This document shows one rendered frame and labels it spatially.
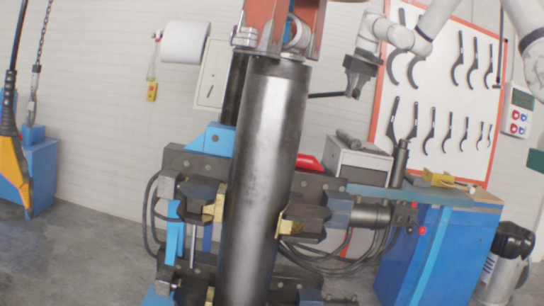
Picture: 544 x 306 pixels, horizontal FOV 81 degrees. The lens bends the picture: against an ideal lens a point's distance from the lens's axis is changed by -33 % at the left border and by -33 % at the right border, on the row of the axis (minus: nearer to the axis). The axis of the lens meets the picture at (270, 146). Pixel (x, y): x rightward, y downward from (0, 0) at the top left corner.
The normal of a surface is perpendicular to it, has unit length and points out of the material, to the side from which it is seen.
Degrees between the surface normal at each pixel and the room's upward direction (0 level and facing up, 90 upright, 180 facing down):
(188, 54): 124
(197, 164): 90
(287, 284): 90
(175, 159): 90
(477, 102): 90
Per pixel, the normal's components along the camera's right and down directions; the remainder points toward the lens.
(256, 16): -0.40, 0.07
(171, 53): -0.07, 0.68
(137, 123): 0.03, 0.16
